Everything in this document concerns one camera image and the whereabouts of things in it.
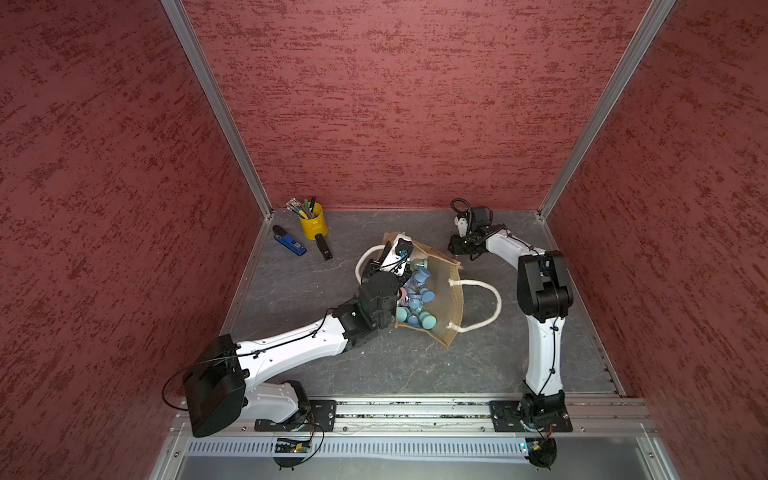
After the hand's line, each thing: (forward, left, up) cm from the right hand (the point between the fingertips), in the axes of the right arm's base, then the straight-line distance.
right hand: (452, 250), depth 106 cm
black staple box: (+3, +47, 0) cm, 47 cm away
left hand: (-19, +23, +26) cm, 40 cm away
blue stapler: (+6, +61, 0) cm, 61 cm away
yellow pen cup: (+8, +51, +5) cm, 52 cm away
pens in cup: (+11, +52, +11) cm, 55 cm away
